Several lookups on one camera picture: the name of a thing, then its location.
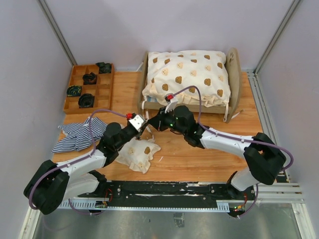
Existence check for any black rolled sock top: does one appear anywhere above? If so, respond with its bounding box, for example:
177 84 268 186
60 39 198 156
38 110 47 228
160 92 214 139
96 62 112 74

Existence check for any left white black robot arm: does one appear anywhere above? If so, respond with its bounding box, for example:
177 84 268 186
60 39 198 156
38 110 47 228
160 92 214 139
23 122 142 215

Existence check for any large bear print cushion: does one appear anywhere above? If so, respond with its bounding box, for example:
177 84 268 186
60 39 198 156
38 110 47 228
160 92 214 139
142 50 231 121

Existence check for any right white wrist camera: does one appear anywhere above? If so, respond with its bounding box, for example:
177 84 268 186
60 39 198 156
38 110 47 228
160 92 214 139
165 94 178 113

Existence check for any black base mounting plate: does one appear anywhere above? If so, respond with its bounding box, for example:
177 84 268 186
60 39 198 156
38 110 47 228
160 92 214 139
79 181 255 209

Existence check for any small bear print pillow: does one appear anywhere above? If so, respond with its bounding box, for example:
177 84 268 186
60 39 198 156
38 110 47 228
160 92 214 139
115 138 161 174

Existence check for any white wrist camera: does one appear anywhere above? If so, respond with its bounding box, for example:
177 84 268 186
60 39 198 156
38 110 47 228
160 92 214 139
126 113 146 132
165 94 178 113

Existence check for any black rolled sock bottom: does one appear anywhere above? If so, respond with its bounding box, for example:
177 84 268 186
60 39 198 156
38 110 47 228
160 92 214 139
78 93 95 109

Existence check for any blue striped cloth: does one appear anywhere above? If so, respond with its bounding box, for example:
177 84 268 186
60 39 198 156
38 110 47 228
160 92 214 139
52 117 107 153

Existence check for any aluminium rail frame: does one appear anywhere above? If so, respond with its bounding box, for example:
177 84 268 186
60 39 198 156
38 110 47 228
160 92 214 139
18 71 315 239

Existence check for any wooden pet bed frame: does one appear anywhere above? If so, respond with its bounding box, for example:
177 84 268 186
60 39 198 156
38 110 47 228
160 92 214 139
137 47 243 123

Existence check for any left aluminium corner post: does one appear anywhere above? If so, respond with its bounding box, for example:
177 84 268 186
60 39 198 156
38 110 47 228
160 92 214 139
37 0 77 66

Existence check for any black green rolled sock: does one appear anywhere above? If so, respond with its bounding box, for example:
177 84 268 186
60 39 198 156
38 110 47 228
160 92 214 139
66 85 82 97

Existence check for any black rolled sock middle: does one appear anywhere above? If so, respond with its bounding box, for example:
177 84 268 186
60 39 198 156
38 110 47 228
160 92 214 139
82 72 97 85

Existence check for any right aluminium corner post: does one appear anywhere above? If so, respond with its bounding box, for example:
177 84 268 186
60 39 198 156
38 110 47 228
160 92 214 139
253 0 303 75

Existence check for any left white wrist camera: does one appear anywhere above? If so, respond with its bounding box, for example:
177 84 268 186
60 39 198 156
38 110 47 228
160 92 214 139
126 113 146 132

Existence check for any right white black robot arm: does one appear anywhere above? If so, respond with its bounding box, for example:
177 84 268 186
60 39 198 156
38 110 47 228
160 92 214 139
148 106 286 199

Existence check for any aluminium corner post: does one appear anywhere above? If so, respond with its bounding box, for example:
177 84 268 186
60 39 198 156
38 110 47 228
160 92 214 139
37 0 77 66
253 0 303 75

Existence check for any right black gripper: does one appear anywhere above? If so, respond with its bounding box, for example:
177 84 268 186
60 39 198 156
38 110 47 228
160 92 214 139
148 106 186 135

